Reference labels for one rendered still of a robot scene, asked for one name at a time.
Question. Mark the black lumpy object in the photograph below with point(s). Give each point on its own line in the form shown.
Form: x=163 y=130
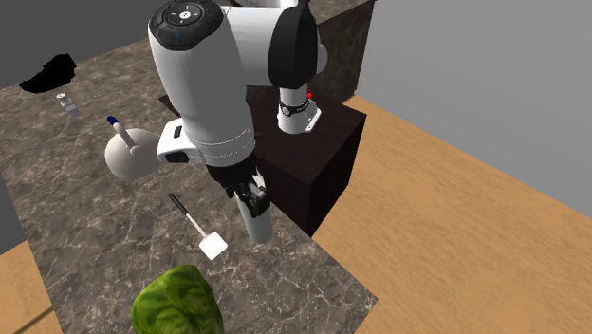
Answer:
x=48 y=76

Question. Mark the small grey shaker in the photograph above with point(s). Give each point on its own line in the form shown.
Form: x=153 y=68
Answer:
x=70 y=106

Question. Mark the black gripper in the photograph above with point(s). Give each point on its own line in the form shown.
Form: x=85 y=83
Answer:
x=229 y=172

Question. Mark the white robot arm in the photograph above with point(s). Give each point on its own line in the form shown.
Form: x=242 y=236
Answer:
x=208 y=92

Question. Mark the green lettuce head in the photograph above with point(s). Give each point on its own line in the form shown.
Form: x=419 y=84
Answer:
x=178 y=303

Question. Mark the dark robot stand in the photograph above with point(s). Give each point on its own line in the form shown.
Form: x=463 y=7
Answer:
x=305 y=162

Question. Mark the white pen with blue cap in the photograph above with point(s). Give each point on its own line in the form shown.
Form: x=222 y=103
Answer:
x=124 y=135

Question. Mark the grey cylinder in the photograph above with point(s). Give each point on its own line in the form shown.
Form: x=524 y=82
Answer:
x=259 y=229

